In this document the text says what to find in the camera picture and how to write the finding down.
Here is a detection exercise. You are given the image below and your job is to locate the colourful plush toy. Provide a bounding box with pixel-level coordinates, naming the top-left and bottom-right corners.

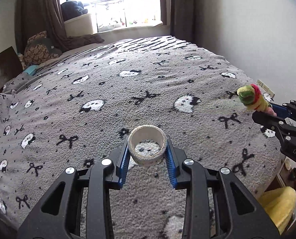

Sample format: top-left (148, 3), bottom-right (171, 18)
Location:
top-left (237, 84), bottom-right (277, 116)

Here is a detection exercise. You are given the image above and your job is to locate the brown curtain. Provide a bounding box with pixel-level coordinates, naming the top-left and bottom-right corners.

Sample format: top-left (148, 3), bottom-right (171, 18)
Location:
top-left (170, 0), bottom-right (194, 42)
top-left (15, 0), bottom-right (69, 54)

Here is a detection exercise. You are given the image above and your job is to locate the wall power socket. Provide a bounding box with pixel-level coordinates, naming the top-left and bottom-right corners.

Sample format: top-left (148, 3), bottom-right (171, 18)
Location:
top-left (256, 79), bottom-right (275, 99)

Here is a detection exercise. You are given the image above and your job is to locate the metal drying rack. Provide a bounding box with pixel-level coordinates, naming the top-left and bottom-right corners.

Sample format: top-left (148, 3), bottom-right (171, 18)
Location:
top-left (88, 0), bottom-right (127, 32)

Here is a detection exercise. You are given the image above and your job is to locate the brown patterned pillow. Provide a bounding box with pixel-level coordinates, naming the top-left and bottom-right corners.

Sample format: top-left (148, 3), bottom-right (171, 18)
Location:
top-left (24, 31), bottom-right (62, 67)

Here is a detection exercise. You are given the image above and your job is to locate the dark blue clothes pile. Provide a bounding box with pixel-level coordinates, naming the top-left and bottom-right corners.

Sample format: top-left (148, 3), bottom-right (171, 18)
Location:
top-left (61, 1), bottom-right (88, 22)

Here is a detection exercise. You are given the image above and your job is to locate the white storage box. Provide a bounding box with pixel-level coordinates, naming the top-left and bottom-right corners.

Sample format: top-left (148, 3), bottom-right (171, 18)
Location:
top-left (64, 14), bottom-right (93, 37)

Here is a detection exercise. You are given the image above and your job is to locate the grey cat pattern bedspread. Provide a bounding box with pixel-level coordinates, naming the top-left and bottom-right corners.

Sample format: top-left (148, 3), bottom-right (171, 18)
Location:
top-left (0, 36), bottom-right (284, 238)

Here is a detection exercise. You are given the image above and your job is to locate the window with dark frame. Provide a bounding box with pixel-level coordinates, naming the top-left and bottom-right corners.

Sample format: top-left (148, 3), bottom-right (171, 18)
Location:
top-left (59, 0), bottom-right (167, 36)

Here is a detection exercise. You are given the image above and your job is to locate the teal cloth by pillow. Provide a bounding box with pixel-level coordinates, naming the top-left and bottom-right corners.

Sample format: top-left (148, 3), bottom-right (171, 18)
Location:
top-left (23, 65), bottom-right (39, 76)

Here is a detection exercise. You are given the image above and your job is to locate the brown right curtain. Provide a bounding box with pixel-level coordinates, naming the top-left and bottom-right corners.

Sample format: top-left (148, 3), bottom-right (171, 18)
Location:
top-left (170, 0), bottom-right (194, 42)

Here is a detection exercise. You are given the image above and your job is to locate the brown left curtain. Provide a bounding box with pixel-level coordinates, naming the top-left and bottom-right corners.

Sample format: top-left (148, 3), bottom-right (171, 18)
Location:
top-left (15, 0), bottom-right (69, 54)

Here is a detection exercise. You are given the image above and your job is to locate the tape roll ring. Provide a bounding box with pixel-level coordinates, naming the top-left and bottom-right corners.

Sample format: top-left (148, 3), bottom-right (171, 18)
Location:
top-left (127, 124), bottom-right (168, 167)

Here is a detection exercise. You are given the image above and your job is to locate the dark wooden headboard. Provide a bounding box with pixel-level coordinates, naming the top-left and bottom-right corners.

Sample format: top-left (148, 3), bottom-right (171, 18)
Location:
top-left (0, 46), bottom-right (23, 91)

